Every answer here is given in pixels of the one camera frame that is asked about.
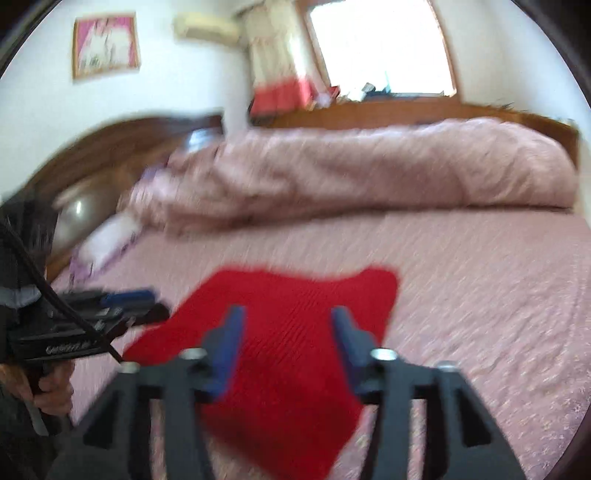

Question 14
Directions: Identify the red knit cardigan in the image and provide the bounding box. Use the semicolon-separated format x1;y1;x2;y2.
124;268;399;479

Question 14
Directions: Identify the person left hand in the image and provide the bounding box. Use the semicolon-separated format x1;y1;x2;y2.
1;361;75;416

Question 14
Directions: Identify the white pillow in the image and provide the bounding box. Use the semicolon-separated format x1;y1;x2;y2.
69;212;143;284

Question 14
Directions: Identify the dark wooden headboard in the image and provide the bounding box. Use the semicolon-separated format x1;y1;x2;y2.
23;111;224;280

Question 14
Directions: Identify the pink floral duvet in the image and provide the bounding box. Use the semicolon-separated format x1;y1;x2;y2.
119;118;577;236

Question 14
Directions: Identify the cream and red curtain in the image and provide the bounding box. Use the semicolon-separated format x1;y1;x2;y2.
238;1;331;119

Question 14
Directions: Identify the white air conditioner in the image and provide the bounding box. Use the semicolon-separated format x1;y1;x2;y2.
173;12;242;46

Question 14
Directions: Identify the wooden window ledge shelf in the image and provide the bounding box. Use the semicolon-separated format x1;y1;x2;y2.
252;98;580;166

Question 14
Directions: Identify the wooden framed window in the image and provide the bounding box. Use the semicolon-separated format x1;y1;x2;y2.
297;1;461;100

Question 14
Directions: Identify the black cable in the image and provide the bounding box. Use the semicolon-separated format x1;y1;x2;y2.
0;216;125;365

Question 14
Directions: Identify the framed pink wall picture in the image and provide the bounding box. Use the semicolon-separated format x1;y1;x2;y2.
72;12;140;81

